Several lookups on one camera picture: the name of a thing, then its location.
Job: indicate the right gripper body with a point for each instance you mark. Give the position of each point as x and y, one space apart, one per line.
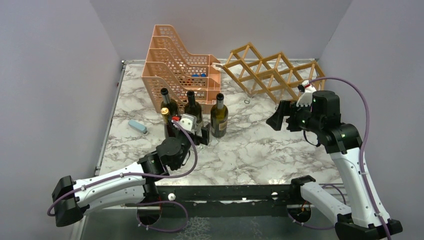
300 118

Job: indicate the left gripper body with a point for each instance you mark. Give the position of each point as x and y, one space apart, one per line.
183 138

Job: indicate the green bottle silver cap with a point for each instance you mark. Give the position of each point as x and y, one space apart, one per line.
219 117

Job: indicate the dark green wine bottle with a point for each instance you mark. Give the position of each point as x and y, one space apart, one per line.
192 107

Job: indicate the red bottle gold cap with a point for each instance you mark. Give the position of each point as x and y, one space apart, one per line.
165 116

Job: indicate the dark bottle brown label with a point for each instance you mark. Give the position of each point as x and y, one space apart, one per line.
169 103

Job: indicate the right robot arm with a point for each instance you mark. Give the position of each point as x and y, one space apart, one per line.
364 217

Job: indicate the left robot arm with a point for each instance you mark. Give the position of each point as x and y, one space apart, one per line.
175 157

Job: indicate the wooden wine rack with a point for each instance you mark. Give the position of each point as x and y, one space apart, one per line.
273 75

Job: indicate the light blue eraser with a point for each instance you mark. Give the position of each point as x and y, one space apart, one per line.
138 126

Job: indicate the peach plastic file organizer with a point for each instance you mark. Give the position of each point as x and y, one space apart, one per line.
169 65

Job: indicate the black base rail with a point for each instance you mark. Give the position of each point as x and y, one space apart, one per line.
214 201

